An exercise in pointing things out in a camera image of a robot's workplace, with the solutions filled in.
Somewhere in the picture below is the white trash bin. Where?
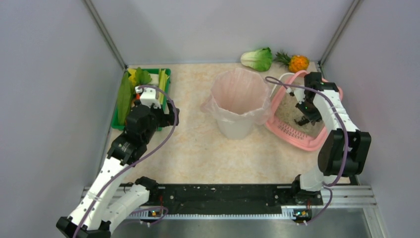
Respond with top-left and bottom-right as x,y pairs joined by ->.
214,115 -> 254,140

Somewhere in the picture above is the pink plastic bin liner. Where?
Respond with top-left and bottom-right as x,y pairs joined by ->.
201,68 -> 272,125

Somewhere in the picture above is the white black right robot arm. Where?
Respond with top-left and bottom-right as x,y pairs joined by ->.
293,72 -> 372,194

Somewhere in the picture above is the orange toy pineapple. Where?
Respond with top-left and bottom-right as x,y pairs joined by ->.
273,50 -> 310,73

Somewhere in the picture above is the yellow toy corn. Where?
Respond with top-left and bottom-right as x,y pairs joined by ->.
127,68 -> 137,87

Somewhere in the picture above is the white green toy celery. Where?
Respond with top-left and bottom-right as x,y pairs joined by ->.
158,68 -> 169,105

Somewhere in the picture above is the green plastic tray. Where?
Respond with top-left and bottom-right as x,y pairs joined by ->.
110,68 -> 172,132

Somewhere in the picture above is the pink white litter box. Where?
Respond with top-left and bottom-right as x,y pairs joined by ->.
265,85 -> 328,151

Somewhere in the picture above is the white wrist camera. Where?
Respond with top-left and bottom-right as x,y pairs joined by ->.
286,87 -> 306,105
135,86 -> 161,109

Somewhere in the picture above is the toy napa cabbage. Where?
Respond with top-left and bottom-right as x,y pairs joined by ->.
240,47 -> 273,72

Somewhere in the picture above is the large green leaf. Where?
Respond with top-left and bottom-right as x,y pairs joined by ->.
117,71 -> 133,124

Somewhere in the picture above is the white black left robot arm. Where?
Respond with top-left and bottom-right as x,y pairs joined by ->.
56,99 -> 179,238

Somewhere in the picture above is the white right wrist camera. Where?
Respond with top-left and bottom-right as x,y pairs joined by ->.
286,87 -> 306,105

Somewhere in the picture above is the beige cat litter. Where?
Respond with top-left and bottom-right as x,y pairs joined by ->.
275,93 -> 324,137

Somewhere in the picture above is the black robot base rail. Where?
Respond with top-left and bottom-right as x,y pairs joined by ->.
144,184 -> 323,215

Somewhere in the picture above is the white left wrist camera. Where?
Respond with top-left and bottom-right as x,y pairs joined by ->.
135,86 -> 161,109

